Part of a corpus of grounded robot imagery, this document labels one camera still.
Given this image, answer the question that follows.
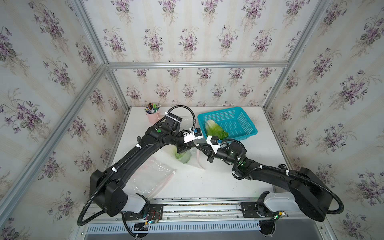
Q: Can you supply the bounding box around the chinese cabbage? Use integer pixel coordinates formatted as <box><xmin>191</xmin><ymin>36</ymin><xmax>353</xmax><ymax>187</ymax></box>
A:
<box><xmin>205</xmin><ymin>120</ymin><xmax>229</xmax><ymax>140</ymax></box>
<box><xmin>175</xmin><ymin>150</ymin><xmax>192</xmax><ymax>164</ymax></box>

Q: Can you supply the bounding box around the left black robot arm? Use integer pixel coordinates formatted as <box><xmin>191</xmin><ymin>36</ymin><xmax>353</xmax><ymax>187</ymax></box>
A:
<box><xmin>77</xmin><ymin>108</ymin><xmax>203</xmax><ymax>226</ymax></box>

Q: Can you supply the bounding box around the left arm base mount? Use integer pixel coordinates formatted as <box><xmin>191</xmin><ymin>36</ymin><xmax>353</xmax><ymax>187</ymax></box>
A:
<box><xmin>122</xmin><ymin>204</ymin><xmax>164</xmax><ymax>223</ymax></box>

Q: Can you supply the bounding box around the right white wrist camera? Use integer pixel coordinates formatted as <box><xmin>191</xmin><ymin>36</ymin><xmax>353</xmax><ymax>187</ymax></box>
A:
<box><xmin>206</xmin><ymin>136</ymin><xmax>222</xmax><ymax>154</ymax></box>

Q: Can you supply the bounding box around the pink pen cup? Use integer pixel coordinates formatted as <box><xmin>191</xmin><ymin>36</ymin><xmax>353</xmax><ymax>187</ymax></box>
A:
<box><xmin>147</xmin><ymin>111</ymin><xmax>161</xmax><ymax>125</ymax></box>

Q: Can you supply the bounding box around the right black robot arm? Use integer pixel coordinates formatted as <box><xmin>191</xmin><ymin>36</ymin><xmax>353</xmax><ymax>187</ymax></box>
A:
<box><xmin>191</xmin><ymin>139</ymin><xmax>345</xmax><ymax>222</ymax></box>

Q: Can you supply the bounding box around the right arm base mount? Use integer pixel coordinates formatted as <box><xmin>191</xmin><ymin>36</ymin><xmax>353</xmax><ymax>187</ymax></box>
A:
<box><xmin>239</xmin><ymin>191</ymin><xmax>282</xmax><ymax>220</ymax></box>

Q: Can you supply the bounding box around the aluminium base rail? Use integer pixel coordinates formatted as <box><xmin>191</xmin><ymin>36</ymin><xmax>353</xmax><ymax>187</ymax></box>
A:
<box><xmin>92</xmin><ymin>193</ymin><xmax>308</xmax><ymax>222</ymax></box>

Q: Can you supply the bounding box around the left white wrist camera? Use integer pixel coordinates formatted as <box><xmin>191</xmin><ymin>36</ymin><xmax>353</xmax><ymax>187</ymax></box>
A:
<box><xmin>183</xmin><ymin>128</ymin><xmax>203</xmax><ymax>144</ymax></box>

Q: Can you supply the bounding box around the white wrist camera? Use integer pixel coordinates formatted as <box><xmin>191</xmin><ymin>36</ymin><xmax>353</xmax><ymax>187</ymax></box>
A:
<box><xmin>206</xmin><ymin>136</ymin><xmax>222</xmax><ymax>154</ymax></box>
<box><xmin>183</xmin><ymin>128</ymin><xmax>203</xmax><ymax>144</ymax></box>

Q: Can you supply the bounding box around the teal plastic basket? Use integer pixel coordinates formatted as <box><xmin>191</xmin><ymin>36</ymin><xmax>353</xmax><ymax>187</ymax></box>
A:
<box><xmin>198</xmin><ymin>107</ymin><xmax>258</xmax><ymax>141</ymax></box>

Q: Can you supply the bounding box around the zip-top bag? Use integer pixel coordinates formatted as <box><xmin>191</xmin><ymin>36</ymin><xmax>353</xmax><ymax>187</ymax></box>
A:
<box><xmin>123</xmin><ymin>157</ymin><xmax>176</xmax><ymax>199</ymax></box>
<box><xmin>177</xmin><ymin>116</ymin><xmax>196</xmax><ymax>137</ymax></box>
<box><xmin>163</xmin><ymin>146</ymin><xmax>206</xmax><ymax>170</ymax></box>

